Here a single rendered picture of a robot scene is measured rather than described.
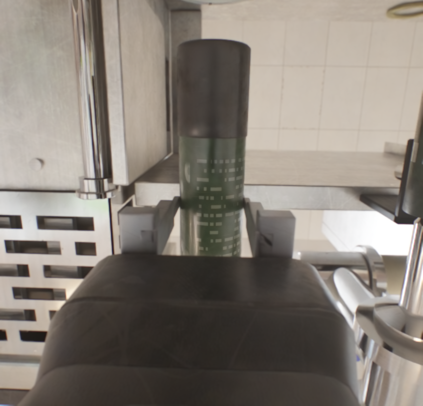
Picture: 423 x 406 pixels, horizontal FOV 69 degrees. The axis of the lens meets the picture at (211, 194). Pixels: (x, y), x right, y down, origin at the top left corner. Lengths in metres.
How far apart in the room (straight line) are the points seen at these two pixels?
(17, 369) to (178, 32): 0.39
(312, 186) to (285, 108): 1.42
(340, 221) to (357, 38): 1.39
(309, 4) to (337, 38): 1.32
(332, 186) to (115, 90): 0.17
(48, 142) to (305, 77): 1.53
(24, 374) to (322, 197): 0.27
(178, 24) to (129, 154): 0.27
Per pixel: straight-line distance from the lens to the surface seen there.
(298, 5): 0.44
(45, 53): 0.23
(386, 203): 0.25
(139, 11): 0.25
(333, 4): 0.44
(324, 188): 0.25
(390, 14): 0.49
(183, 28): 0.44
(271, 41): 1.68
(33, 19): 0.24
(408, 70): 1.87
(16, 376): 0.31
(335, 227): 0.50
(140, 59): 0.24
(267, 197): 0.25
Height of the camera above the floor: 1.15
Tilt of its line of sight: 14 degrees up
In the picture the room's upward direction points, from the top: 179 degrees counter-clockwise
